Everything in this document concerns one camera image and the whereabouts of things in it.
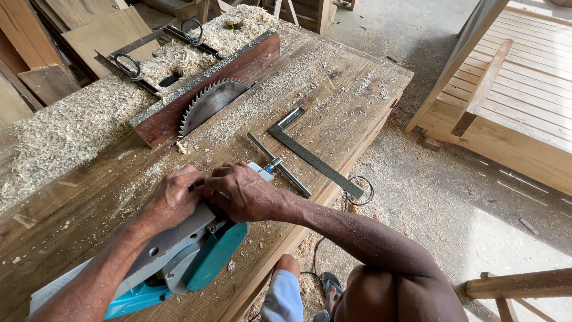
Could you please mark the person's right hand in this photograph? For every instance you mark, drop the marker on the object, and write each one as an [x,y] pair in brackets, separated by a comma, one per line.
[245,194]

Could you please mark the person's left hand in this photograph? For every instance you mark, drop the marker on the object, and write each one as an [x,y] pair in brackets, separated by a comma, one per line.
[172,201]

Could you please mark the person's left fingers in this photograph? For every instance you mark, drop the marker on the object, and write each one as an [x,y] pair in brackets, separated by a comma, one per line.
[196,181]

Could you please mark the person's right fingers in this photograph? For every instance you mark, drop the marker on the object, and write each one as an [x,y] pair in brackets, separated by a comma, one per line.
[219,179]

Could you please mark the teal electric hand planer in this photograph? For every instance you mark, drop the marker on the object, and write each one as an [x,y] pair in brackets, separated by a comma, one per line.
[214,255]

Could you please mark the small flat metal plate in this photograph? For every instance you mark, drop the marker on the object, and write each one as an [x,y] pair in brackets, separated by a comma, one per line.
[264,172]

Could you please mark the reddish wooden fence board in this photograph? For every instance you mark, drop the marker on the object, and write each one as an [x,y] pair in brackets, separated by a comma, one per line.
[158,123]

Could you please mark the circular saw blade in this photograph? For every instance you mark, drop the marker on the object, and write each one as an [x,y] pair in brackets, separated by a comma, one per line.
[210,103]

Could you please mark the steel carpenter's square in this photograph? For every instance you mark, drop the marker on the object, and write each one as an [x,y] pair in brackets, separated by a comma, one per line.
[313,161]

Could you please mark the person's white shorts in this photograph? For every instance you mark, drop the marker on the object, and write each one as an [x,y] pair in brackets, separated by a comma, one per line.
[281,299]

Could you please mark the pile of wood shavings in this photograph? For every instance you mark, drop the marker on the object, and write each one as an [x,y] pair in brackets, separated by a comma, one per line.
[67,129]

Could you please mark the rusty flat metal bar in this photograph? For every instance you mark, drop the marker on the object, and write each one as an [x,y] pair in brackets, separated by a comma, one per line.
[138,42]

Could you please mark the dark sandal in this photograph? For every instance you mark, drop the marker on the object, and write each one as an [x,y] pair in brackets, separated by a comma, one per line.
[330,281]

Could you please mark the yellow tape measure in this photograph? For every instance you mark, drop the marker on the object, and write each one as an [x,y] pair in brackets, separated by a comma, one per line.
[234,24]

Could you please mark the light plywood board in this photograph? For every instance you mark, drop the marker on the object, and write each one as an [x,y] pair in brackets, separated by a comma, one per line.
[109,35]

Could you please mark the wooden furniture piece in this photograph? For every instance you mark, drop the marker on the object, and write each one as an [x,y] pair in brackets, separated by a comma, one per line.
[308,13]

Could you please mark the stack of wooden planks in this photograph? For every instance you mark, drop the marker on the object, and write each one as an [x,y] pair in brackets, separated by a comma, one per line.
[31,44]

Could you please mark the small wooden block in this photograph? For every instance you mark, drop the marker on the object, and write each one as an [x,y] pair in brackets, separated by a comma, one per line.
[431,144]

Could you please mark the leaning long wooden plank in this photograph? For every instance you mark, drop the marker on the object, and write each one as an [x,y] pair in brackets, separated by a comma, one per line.
[464,49]

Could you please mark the loose wooden slat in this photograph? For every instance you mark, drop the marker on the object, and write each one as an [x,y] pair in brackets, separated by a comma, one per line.
[485,85]

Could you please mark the unfinished wooden frame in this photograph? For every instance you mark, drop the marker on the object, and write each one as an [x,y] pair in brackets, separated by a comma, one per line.
[518,284]

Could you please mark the slatted wooden bed frame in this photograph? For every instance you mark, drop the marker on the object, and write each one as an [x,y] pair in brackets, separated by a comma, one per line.
[527,89]

